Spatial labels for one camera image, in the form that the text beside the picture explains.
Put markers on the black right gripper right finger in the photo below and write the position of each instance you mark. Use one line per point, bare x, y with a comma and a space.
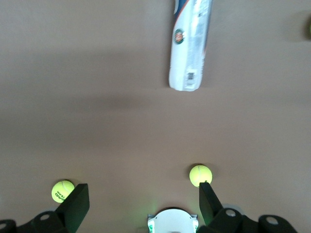
211, 208

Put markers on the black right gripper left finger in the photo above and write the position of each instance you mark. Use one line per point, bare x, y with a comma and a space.
70, 211

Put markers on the white blue Wilson tennis can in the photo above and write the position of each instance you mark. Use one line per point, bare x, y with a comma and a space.
189, 48

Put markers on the yellow Head tennis ball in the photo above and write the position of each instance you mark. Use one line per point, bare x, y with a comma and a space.
60, 190

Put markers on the yellow Wilson tennis ball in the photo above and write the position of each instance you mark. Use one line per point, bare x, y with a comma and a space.
200, 174

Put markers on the brown table cloth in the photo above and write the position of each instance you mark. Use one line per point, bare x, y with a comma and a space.
97, 121

